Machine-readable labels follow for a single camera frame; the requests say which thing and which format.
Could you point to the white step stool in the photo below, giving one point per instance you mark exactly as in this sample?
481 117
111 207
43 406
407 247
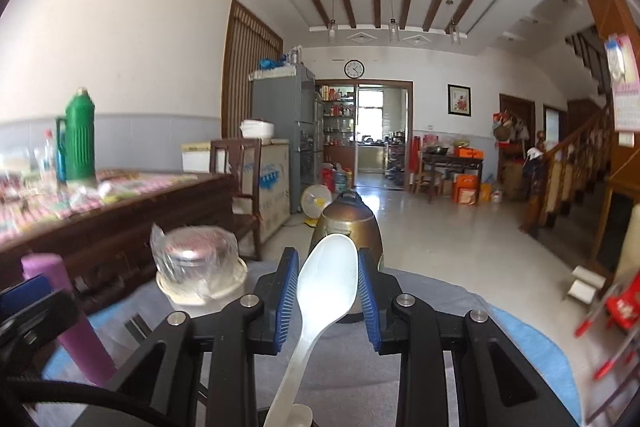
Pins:
585 287

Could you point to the dark wooden side table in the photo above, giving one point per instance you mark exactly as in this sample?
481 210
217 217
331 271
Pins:
452 162

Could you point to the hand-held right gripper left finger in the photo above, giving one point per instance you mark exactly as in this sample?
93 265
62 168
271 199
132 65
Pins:
287 302

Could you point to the orange gift boxes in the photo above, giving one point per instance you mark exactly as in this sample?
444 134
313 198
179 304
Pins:
467 192

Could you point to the flat orange box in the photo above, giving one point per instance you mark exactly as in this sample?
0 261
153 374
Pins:
469 153

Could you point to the white chest freezer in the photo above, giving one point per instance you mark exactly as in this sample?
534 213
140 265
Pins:
270 187

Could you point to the purple thermos bottle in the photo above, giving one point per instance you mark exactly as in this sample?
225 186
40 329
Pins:
85 352

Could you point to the wooden chair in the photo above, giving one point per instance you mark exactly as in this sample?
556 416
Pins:
220 167

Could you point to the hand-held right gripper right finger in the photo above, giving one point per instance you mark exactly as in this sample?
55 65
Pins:
367 302

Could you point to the dark wooden sideboard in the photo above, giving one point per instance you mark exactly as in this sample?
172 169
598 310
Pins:
100 237

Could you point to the glass pendant lamp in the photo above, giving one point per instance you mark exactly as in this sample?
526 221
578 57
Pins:
332 29
393 31
454 32

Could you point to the bronze electric kettle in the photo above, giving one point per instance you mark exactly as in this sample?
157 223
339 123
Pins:
345 217

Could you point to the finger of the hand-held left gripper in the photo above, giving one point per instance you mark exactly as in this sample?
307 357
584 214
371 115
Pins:
22 294

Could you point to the grey table cloth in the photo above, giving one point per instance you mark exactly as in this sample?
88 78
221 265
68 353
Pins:
350 387

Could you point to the white plastic spoon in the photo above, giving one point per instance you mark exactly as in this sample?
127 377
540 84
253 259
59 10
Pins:
327 277

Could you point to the wooden stair railing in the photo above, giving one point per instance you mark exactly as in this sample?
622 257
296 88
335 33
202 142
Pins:
570 162

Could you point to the red plastic container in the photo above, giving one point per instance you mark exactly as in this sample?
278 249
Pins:
327 181

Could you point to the metal pot in plastic bag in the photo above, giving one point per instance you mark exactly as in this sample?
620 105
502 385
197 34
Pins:
192 257

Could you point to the pink checkered table cover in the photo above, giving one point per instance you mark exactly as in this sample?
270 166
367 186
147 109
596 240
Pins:
125 184

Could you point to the framed wall picture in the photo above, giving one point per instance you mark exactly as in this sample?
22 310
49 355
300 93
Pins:
459 100

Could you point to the green thermos flask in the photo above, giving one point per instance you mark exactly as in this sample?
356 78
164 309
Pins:
80 142

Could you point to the wooden kitchen door frame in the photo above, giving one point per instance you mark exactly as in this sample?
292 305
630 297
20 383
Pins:
410 127

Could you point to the small electric fan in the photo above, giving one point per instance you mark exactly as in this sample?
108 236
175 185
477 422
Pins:
316 202

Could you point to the blue water jug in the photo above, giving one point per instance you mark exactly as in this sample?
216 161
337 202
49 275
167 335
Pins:
340 182

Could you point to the clear water jug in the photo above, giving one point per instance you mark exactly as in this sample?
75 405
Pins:
497 195

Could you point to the blue table cover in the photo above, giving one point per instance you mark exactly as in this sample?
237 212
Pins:
530 337

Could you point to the wall calendar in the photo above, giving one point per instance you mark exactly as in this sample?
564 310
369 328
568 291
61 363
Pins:
627 107

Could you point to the blue plastic bag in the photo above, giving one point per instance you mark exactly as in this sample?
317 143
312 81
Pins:
270 64

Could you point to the clear bottle with red cap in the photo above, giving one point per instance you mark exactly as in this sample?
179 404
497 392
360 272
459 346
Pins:
49 162

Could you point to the grey refrigerator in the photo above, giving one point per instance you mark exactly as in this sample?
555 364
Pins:
280 107

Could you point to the round wall clock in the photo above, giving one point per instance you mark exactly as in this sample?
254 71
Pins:
354 69

